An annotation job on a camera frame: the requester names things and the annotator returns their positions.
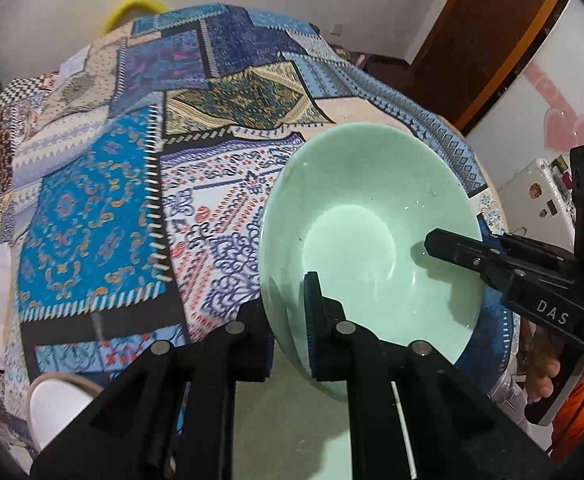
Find person's right hand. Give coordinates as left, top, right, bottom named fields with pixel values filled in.
left=525, top=327, right=560, bottom=403

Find colourful patchwork tablecloth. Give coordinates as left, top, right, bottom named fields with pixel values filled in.
left=0, top=3, right=506, bottom=466

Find white bowl with black spots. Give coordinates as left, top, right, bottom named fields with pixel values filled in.
left=25, top=372, right=103, bottom=451

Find mint green bowl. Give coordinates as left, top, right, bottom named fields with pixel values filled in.
left=258, top=122, right=483, bottom=376

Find white appliance with stickers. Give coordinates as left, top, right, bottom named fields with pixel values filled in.
left=498, top=158, right=575, bottom=252

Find dark wooden door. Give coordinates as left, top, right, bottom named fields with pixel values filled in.
left=400, top=0, right=562, bottom=133

